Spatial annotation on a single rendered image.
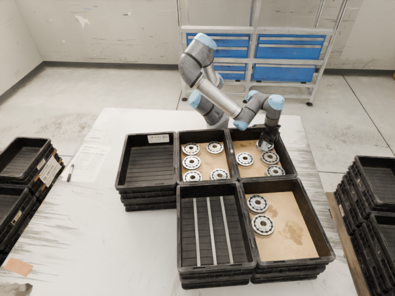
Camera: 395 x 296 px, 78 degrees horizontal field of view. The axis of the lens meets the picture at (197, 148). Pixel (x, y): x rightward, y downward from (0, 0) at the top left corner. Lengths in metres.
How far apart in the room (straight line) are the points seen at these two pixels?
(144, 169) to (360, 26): 3.59
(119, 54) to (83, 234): 3.36
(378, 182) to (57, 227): 2.03
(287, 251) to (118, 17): 3.73
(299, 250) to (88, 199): 1.13
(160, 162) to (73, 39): 3.45
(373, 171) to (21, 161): 2.66
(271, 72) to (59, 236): 2.72
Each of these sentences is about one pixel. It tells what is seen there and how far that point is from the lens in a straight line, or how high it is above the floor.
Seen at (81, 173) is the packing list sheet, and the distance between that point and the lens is 1.71.
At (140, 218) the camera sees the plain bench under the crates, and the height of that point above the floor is 0.70.
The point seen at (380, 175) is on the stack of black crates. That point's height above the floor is 0.49.
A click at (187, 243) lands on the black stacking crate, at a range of 1.15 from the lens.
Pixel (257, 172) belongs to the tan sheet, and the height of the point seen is 0.83.
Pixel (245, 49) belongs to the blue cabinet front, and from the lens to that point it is 3.08.
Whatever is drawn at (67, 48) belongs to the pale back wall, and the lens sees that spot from 4.74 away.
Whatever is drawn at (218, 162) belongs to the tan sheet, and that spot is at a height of 0.83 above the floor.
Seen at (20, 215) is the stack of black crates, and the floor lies 0.38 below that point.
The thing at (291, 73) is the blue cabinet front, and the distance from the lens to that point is 3.29.
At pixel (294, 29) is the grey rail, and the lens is 3.08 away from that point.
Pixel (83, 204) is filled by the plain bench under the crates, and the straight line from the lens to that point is 1.56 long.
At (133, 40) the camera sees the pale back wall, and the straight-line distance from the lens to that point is 4.20.
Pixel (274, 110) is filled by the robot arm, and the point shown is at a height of 1.16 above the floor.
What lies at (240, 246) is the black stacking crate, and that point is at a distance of 1.16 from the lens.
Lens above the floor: 1.88
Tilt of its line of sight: 44 degrees down
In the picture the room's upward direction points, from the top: 2 degrees counter-clockwise
